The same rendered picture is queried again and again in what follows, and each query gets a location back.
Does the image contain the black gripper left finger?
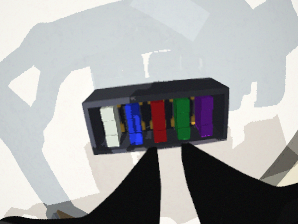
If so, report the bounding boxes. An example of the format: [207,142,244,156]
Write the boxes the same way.
[0,147,161,224]

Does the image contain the green fuse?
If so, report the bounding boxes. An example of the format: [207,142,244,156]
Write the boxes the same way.
[173,97,190,140]

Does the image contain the dark grey fuse block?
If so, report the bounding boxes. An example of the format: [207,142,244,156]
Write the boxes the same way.
[81,77,230,156]

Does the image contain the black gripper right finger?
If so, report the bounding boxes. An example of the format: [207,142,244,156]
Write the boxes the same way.
[181,143,298,224]

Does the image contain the grey shallow square tray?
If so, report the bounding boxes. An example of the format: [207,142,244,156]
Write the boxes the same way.
[259,131,298,186]

